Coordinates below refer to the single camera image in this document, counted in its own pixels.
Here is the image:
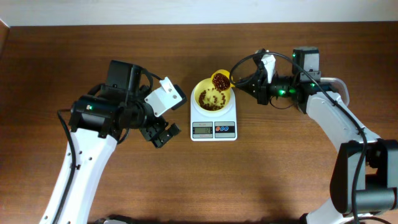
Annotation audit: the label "yellow measuring scoop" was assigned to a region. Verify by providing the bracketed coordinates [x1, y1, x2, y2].
[211, 69, 234, 91]

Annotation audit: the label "red beans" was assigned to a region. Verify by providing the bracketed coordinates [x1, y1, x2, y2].
[198, 72, 231, 111]

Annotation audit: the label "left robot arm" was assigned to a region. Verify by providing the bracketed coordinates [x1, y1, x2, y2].
[40, 60, 187, 223]

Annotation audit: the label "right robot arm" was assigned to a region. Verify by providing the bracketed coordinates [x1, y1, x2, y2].
[229, 47, 397, 224]

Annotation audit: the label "white digital kitchen scale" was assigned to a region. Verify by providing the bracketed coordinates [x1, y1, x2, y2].
[190, 78, 238, 141]

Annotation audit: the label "yellow plastic bowl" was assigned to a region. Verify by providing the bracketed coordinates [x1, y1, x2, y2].
[193, 77, 232, 112]

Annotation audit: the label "clear plastic container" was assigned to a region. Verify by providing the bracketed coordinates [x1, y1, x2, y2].
[320, 77, 350, 106]

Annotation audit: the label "right black cable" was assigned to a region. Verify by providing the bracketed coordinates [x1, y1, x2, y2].
[228, 51, 369, 224]

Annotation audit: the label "black cable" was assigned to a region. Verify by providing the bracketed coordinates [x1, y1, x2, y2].
[51, 108, 78, 224]
[228, 51, 369, 224]

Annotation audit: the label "left black cable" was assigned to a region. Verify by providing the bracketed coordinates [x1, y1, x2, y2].
[51, 108, 78, 224]

